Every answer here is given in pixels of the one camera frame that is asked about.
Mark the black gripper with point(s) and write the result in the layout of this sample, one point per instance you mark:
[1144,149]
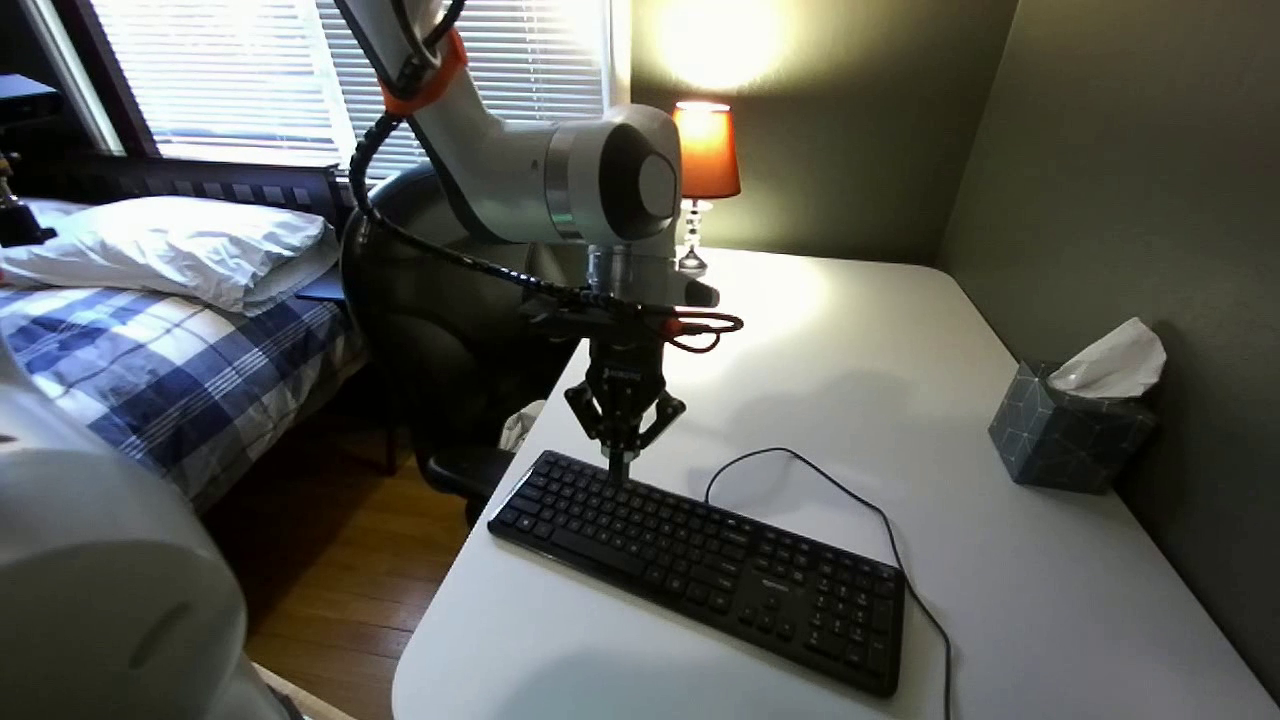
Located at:
[625,351]

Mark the black computer keyboard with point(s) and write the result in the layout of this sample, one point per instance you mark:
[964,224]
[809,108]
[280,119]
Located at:
[706,569]

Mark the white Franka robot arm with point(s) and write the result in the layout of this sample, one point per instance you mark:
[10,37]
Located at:
[533,174]

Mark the black office chair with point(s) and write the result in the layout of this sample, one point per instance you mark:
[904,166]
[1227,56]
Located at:
[442,346]

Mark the orange shade table lamp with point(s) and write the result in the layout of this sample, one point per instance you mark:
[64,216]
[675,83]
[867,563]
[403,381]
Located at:
[710,154]

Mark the grey patterned tissue box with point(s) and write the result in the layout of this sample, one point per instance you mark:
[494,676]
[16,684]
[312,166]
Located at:
[1067,433]

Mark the blue plaid bed blanket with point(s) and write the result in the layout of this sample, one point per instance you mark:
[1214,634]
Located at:
[146,373]

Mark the white pillow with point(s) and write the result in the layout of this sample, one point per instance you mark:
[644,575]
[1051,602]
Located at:
[173,244]

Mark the white tissue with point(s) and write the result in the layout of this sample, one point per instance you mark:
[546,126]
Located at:
[1112,361]

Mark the white window blinds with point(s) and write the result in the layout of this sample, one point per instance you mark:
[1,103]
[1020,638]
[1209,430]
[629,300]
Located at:
[240,83]

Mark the dark wooden headboard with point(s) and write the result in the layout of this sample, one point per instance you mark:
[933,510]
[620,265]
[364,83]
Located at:
[121,174]

